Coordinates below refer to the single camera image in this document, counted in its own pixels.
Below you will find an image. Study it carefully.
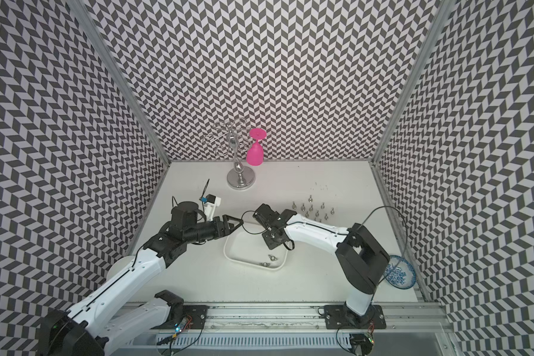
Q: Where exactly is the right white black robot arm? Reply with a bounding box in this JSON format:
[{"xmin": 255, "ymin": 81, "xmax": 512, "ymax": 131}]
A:
[{"xmin": 253, "ymin": 204, "xmax": 390, "ymax": 317}]

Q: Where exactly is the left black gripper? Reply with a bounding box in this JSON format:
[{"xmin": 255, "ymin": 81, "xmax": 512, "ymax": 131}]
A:
[{"xmin": 185, "ymin": 214, "xmax": 244, "ymax": 244}]

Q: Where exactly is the white rectangular storage tray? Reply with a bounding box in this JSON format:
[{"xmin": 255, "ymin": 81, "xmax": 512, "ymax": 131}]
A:
[{"xmin": 223, "ymin": 228, "xmax": 289, "ymax": 271}]

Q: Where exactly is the chrome glass holder stand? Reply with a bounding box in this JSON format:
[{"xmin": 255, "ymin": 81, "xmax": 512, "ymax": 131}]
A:
[{"xmin": 205, "ymin": 120, "xmax": 256, "ymax": 191}]

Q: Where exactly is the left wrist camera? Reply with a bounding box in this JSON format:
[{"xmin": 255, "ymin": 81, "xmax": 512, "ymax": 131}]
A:
[{"xmin": 201, "ymin": 194, "xmax": 221, "ymax": 215}]

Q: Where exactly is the pink plastic wine glass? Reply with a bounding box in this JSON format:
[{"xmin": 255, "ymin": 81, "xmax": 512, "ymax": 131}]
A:
[{"xmin": 246, "ymin": 128, "xmax": 266, "ymax": 166}]

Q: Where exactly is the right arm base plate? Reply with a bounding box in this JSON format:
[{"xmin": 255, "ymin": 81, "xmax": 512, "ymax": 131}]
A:
[{"xmin": 323, "ymin": 304, "xmax": 387, "ymax": 330}]

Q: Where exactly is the blue patterned bowl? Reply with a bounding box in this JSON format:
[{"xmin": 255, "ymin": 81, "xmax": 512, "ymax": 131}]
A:
[{"xmin": 384, "ymin": 255, "xmax": 417, "ymax": 290}]

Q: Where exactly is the aluminium front rail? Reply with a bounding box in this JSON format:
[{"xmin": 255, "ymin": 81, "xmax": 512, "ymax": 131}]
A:
[{"xmin": 77, "ymin": 301, "xmax": 455, "ymax": 335}]

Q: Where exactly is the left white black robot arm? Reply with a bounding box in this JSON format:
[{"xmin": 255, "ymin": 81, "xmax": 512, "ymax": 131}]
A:
[{"xmin": 37, "ymin": 202, "xmax": 243, "ymax": 355}]

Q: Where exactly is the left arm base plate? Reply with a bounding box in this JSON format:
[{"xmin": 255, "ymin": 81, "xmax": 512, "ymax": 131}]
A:
[{"xmin": 152, "ymin": 304, "xmax": 209, "ymax": 330}]

